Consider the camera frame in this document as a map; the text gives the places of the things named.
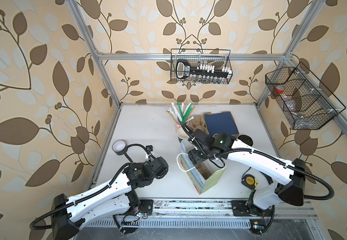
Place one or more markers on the yellow tape measure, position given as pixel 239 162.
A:
pixel 249 181

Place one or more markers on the grey tape roll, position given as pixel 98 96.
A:
pixel 119 147

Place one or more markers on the white green paper bag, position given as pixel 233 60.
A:
pixel 185 165

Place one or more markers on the white wrapped straw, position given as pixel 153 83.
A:
pixel 176 113

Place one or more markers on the pink straw holder cup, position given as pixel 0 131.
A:
pixel 178 125

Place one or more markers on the black paper coffee cup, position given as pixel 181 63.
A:
pixel 246 139

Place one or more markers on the back wire basket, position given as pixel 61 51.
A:
pixel 216 57

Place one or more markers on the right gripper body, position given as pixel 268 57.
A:
pixel 198 156

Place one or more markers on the remaining black paper cup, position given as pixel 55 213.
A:
pixel 182 135

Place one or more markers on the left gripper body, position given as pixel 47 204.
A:
pixel 164 174

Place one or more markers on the right wire basket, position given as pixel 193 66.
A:
pixel 308 103

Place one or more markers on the black tool in basket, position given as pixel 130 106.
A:
pixel 184 70

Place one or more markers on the brown pulp cup carrier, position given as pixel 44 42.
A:
pixel 198 122

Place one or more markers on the wire basket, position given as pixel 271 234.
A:
pixel 308 103
pixel 216 57

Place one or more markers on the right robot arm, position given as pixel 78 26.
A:
pixel 288 177

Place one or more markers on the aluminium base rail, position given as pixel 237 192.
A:
pixel 202 214

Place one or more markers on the red item in basket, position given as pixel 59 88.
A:
pixel 279 89

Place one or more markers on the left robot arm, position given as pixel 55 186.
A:
pixel 115 197

